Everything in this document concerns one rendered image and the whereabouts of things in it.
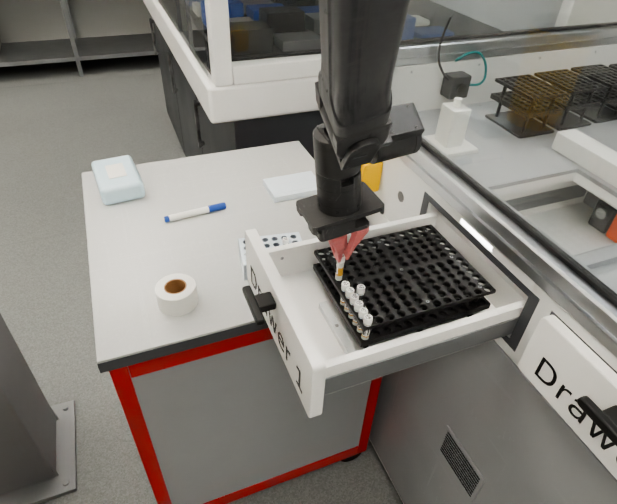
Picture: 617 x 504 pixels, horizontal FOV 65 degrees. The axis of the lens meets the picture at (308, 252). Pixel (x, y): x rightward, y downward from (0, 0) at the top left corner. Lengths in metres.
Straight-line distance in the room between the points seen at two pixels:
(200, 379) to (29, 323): 1.23
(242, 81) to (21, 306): 1.28
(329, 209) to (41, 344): 1.54
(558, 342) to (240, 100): 1.02
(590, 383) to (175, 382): 0.66
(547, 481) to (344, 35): 0.72
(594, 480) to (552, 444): 0.07
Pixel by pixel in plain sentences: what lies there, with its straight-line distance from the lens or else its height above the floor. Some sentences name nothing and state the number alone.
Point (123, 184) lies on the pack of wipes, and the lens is 1.17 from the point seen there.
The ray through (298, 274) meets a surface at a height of 0.84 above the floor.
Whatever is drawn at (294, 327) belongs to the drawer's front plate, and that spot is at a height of 0.93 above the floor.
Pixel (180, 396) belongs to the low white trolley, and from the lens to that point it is 0.98.
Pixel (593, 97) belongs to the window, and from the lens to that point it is 0.66.
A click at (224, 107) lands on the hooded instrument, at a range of 1.40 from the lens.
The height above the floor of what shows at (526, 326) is 0.87.
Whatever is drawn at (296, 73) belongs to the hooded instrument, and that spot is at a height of 0.92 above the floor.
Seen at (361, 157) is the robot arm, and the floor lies 1.15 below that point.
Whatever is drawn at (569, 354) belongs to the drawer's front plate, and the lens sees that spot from 0.71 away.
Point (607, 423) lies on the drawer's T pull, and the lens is 0.67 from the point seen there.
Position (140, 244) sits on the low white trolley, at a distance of 1.05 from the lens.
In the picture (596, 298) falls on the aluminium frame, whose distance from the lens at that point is 0.68.
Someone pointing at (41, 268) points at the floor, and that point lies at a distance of 2.33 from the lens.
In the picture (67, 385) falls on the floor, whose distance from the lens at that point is 1.85.
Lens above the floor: 1.39
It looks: 39 degrees down
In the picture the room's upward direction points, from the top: 3 degrees clockwise
